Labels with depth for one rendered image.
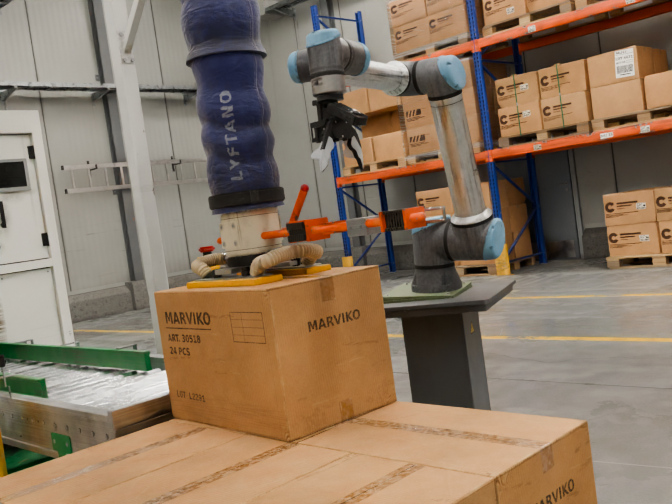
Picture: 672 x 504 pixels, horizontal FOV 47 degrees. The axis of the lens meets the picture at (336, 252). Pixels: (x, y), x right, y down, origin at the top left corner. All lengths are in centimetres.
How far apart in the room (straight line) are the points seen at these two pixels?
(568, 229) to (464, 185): 845
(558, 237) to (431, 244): 842
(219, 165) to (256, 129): 15
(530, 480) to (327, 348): 66
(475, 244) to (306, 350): 95
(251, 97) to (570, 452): 127
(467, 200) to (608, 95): 680
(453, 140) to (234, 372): 109
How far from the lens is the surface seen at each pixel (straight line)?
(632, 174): 1077
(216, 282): 225
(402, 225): 185
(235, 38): 228
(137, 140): 589
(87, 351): 382
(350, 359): 215
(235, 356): 215
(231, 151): 223
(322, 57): 203
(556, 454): 184
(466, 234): 276
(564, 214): 1113
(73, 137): 1259
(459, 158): 269
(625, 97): 938
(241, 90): 226
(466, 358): 285
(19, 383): 336
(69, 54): 1289
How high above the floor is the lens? 112
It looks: 3 degrees down
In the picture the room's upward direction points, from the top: 8 degrees counter-clockwise
